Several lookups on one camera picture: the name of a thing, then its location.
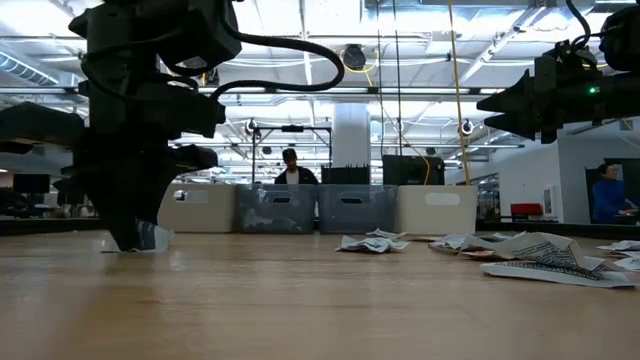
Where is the long linear ceiling light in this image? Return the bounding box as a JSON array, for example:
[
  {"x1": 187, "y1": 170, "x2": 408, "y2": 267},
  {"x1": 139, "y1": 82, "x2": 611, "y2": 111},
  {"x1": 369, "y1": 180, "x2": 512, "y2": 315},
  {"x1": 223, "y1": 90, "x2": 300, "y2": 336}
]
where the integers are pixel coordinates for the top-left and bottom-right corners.
[{"x1": 219, "y1": 85, "x2": 506, "y2": 96}]

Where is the yellow hanging cable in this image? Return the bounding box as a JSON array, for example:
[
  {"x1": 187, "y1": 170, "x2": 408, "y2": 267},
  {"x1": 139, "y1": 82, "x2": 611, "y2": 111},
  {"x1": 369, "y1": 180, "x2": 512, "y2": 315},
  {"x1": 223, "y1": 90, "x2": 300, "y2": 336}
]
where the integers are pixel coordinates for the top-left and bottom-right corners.
[{"x1": 447, "y1": 0, "x2": 472, "y2": 186}]

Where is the grey plastic bin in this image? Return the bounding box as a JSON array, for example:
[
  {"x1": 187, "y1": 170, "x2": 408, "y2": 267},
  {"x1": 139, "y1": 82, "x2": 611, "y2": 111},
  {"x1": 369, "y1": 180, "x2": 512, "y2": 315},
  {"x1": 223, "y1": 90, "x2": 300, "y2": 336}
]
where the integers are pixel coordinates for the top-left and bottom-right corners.
[
  {"x1": 235, "y1": 183, "x2": 319, "y2": 235},
  {"x1": 315, "y1": 183, "x2": 400, "y2": 235}
]

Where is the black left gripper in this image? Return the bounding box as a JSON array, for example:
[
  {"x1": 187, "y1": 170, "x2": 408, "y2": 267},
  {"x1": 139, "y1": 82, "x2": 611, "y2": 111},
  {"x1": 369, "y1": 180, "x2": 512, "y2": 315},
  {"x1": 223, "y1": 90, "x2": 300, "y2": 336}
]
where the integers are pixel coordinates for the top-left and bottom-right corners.
[{"x1": 60, "y1": 64, "x2": 220, "y2": 252}]

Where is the person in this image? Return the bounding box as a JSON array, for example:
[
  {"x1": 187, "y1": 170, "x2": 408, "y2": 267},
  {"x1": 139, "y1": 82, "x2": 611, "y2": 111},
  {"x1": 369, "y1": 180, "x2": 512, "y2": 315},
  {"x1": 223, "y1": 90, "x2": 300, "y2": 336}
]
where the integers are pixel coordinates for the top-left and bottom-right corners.
[
  {"x1": 273, "y1": 147, "x2": 320, "y2": 185},
  {"x1": 592, "y1": 162, "x2": 640, "y2": 225}
]

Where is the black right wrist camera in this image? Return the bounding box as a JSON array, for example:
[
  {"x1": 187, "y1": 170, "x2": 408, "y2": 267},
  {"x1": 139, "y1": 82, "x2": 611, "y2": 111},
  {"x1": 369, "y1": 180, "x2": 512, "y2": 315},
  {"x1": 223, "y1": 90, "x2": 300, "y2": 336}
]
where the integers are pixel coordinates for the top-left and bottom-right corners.
[{"x1": 533, "y1": 40, "x2": 601, "y2": 86}]

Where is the white plastic bin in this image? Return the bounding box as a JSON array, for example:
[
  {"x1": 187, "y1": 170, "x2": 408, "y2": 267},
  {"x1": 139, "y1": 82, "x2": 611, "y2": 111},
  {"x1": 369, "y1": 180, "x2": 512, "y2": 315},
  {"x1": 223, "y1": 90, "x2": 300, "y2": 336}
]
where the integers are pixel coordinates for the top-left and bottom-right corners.
[
  {"x1": 158, "y1": 182, "x2": 239, "y2": 234},
  {"x1": 397, "y1": 184, "x2": 479, "y2": 236}
]

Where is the white packet with blue print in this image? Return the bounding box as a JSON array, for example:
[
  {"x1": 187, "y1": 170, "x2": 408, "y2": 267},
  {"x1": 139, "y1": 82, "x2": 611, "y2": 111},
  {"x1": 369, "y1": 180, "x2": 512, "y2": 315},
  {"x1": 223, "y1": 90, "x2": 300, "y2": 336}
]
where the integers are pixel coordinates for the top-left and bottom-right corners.
[{"x1": 596, "y1": 239, "x2": 640, "y2": 252}]

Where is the red tool cart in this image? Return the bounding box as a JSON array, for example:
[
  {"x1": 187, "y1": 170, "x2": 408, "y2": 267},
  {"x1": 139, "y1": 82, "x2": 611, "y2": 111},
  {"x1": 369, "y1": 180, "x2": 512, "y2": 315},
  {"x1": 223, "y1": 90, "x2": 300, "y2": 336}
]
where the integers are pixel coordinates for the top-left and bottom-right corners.
[{"x1": 509, "y1": 202, "x2": 545, "y2": 221}]

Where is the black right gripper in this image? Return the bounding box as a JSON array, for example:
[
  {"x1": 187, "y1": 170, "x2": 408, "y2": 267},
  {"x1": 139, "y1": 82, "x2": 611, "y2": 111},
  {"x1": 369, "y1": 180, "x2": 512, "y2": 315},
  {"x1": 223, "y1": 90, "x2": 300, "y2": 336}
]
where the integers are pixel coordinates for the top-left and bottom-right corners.
[{"x1": 476, "y1": 69, "x2": 640, "y2": 145}]

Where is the black hanging cable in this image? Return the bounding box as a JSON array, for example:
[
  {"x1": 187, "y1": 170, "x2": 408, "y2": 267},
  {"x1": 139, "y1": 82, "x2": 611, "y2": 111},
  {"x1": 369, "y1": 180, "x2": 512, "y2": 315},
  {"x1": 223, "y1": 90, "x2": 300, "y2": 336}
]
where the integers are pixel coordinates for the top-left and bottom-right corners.
[
  {"x1": 393, "y1": 0, "x2": 403, "y2": 156},
  {"x1": 375, "y1": 0, "x2": 384, "y2": 156}
]

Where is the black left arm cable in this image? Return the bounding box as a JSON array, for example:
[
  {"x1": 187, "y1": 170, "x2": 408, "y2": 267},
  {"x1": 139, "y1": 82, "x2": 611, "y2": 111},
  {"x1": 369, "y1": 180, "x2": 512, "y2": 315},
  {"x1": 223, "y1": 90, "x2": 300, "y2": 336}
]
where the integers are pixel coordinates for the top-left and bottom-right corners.
[{"x1": 159, "y1": 29, "x2": 346, "y2": 101}]

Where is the black equipment box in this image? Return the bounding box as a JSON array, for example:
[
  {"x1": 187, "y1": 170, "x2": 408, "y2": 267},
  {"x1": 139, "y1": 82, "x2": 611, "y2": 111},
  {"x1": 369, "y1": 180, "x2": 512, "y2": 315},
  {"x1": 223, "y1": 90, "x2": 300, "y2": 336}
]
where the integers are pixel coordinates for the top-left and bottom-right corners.
[{"x1": 320, "y1": 165, "x2": 371, "y2": 185}]

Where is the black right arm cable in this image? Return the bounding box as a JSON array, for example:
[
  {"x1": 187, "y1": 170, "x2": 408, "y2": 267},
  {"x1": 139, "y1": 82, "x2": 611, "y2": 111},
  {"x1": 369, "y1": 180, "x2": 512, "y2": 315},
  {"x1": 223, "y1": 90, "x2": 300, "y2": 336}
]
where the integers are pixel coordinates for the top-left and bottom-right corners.
[{"x1": 564, "y1": 0, "x2": 609, "y2": 51}]

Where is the white packet with red print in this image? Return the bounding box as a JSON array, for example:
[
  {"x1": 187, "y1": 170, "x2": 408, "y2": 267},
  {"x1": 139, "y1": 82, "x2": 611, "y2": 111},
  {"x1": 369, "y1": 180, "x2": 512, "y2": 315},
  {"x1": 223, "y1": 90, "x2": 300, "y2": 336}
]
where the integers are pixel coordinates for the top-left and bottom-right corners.
[{"x1": 457, "y1": 248, "x2": 497, "y2": 260}]

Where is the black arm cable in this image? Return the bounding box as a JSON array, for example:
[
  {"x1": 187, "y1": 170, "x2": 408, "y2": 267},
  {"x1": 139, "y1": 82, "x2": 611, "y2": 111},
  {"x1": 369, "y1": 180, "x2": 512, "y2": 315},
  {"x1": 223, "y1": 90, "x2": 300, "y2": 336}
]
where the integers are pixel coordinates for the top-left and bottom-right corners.
[
  {"x1": 159, "y1": 29, "x2": 346, "y2": 101},
  {"x1": 564, "y1": 0, "x2": 609, "y2": 51}
]

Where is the black ceiling cable reel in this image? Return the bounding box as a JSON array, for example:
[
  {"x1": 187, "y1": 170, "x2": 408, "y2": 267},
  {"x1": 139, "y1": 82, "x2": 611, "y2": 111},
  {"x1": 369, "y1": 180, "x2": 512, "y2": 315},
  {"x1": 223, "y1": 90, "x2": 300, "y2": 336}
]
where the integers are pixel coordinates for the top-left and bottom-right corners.
[{"x1": 341, "y1": 43, "x2": 369, "y2": 72}]

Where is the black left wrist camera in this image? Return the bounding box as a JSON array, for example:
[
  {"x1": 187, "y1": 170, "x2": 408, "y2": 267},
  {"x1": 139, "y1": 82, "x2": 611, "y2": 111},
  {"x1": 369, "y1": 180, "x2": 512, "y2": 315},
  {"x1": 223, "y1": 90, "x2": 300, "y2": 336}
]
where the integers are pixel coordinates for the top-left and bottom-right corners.
[{"x1": 149, "y1": 82, "x2": 227, "y2": 140}]

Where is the black computer monitor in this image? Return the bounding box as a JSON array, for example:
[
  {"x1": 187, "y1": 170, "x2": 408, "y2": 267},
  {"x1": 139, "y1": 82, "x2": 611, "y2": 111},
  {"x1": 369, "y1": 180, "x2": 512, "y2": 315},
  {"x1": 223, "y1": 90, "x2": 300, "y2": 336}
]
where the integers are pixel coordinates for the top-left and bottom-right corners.
[{"x1": 12, "y1": 173, "x2": 51, "y2": 195}]

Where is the black equipment crate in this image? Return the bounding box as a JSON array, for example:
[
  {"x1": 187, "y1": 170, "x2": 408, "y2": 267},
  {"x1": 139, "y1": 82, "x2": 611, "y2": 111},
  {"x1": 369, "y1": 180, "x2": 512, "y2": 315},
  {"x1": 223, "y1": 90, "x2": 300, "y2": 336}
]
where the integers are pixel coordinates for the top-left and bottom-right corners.
[{"x1": 382, "y1": 154, "x2": 446, "y2": 187}]

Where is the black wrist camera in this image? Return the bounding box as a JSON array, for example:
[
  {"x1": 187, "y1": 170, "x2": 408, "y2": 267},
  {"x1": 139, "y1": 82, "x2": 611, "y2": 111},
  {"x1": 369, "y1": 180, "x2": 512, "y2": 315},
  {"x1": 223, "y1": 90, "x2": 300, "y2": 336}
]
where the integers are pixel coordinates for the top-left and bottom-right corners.
[
  {"x1": 149, "y1": 82, "x2": 227, "y2": 140},
  {"x1": 533, "y1": 40, "x2": 601, "y2": 86}
]

